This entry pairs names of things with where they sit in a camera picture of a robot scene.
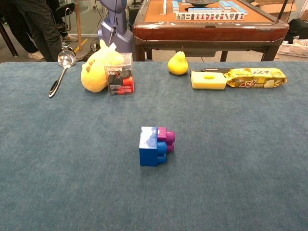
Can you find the purple building block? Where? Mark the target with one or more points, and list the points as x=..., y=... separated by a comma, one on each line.
x=168, y=138

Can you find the blue building block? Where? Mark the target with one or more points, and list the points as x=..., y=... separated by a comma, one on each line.
x=148, y=154

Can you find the lavender robot base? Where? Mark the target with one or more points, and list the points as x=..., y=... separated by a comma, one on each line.
x=121, y=38

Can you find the clear box of capsules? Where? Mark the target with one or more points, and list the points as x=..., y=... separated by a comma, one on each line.
x=120, y=83

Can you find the yellow pear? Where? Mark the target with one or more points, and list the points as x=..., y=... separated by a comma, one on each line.
x=178, y=65

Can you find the yellow sponge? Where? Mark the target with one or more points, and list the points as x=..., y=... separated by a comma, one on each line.
x=207, y=83

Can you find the yellow plush toy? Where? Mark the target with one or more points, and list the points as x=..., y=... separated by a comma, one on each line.
x=95, y=72

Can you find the brown mahjong table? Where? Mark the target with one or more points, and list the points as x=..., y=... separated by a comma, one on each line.
x=204, y=32

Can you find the gold snack packet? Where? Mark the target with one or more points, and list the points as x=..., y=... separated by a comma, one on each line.
x=255, y=78

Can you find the blue-backed mahjong tile row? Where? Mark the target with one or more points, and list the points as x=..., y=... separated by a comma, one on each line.
x=204, y=10
x=232, y=6
x=175, y=6

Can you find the face-showing mahjong tile row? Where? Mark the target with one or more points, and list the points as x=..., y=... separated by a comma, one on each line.
x=209, y=16

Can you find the person in tan shoes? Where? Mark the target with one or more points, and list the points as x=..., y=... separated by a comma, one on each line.
x=69, y=38

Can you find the dark bowl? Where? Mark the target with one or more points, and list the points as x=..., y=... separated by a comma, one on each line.
x=199, y=2

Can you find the black metal chair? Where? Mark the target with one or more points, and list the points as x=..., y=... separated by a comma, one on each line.
x=65, y=10

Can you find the person in black trousers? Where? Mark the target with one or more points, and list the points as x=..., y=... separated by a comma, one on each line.
x=38, y=24

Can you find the white plastic basket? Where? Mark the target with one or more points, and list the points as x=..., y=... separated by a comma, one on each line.
x=292, y=50

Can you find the dark furniture leg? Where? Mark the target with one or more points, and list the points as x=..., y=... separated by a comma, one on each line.
x=8, y=39

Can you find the black pole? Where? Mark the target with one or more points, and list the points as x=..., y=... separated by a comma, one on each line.
x=282, y=10

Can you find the black bag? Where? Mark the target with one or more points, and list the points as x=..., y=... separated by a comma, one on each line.
x=298, y=30

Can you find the wooden post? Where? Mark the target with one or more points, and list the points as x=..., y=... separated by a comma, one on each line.
x=78, y=24

